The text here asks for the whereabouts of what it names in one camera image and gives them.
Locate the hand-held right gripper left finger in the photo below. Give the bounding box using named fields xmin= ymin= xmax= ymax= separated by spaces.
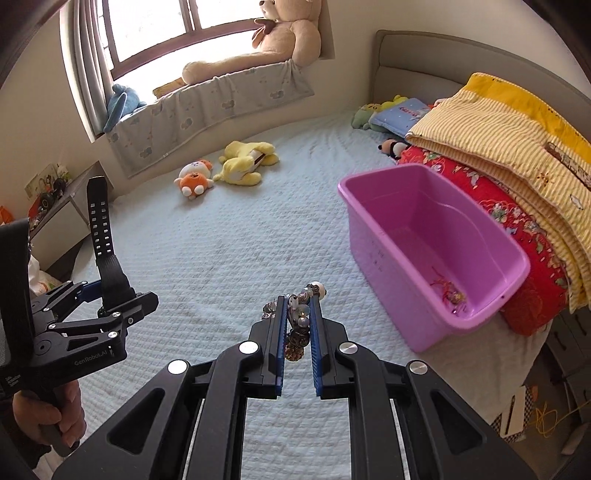
xmin=53 ymin=295 xmax=284 ymax=480

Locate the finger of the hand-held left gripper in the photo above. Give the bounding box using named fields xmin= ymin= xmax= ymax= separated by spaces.
xmin=32 ymin=280 xmax=104 ymax=315
xmin=47 ymin=291 xmax=160 ymax=341

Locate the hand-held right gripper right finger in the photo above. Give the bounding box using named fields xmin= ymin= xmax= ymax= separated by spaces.
xmin=308 ymin=295 xmax=543 ymax=480

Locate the silver beaded charm bracelet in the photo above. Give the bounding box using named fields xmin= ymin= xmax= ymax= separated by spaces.
xmin=261 ymin=281 xmax=329 ymax=363

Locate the black wrist watch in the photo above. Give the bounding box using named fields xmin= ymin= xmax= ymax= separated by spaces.
xmin=87 ymin=176 xmax=137 ymax=319

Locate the purple plastic basin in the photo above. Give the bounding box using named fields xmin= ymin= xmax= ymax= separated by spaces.
xmin=337 ymin=164 xmax=532 ymax=354

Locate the red string bracelet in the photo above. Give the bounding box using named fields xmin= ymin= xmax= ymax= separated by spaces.
xmin=428 ymin=271 xmax=455 ymax=296

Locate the person's left hand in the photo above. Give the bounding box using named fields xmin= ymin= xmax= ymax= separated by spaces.
xmin=11 ymin=381 xmax=88 ymax=450

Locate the white plastic bag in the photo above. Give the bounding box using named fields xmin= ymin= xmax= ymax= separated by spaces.
xmin=28 ymin=256 xmax=63 ymax=296

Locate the white grey nightstand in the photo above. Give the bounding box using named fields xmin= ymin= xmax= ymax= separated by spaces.
xmin=28 ymin=161 xmax=112 ymax=273

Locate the pile of small trinkets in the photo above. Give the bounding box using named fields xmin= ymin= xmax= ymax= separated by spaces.
xmin=25 ymin=162 xmax=75 ymax=217

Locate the light blue bed blanket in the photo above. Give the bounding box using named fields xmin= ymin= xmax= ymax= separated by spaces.
xmin=41 ymin=108 xmax=555 ymax=480

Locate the orange white plush toy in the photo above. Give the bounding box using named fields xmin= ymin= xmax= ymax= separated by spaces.
xmin=174 ymin=158 xmax=216 ymax=200

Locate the large yellow plush toy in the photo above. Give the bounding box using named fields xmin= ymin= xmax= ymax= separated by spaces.
xmin=213 ymin=140 xmax=280 ymax=186

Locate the blue plush toy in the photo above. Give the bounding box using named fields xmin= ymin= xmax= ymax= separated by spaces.
xmin=102 ymin=84 xmax=148 ymax=134

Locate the checkered white box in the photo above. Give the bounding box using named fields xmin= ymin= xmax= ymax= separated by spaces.
xmin=489 ymin=384 xmax=529 ymax=441

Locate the flat yellow cushion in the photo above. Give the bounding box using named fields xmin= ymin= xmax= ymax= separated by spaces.
xmin=152 ymin=78 xmax=188 ymax=99

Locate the pale blue window seat cloth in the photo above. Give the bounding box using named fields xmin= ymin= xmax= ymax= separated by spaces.
xmin=104 ymin=59 xmax=315 ymax=178

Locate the grey curtain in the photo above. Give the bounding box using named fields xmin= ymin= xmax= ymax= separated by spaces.
xmin=59 ymin=0 xmax=116 ymax=141

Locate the green plush toy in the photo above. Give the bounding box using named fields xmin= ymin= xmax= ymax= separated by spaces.
xmin=352 ymin=102 xmax=384 ymax=130

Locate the blue printed pillow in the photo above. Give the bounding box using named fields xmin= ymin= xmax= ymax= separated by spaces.
xmin=369 ymin=97 xmax=432 ymax=137

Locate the grey drawer cabinet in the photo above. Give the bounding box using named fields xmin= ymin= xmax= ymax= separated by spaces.
xmin=545 ymin=305 xmax=591 ymax=416

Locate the brown framed window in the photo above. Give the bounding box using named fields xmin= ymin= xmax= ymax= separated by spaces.
xmin=95 ymin=0 xmax=296 ymax=81

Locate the yellow striped quilt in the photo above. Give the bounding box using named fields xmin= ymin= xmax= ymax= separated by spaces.
xmin=405 ymin=71 xmax=591 ymax=315

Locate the grey upholstered headboard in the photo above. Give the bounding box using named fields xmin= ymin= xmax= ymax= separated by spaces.
xmin=372 ymin=30 xmax=591 ymax=148

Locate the large beige teddy bear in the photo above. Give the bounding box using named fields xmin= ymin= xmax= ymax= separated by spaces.
xmin=181 ymin=0 xmax=322 ymax=85

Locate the yellow cable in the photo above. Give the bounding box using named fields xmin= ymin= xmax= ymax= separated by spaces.
xmin=533 ymin=401 xmax=585 ymax=438

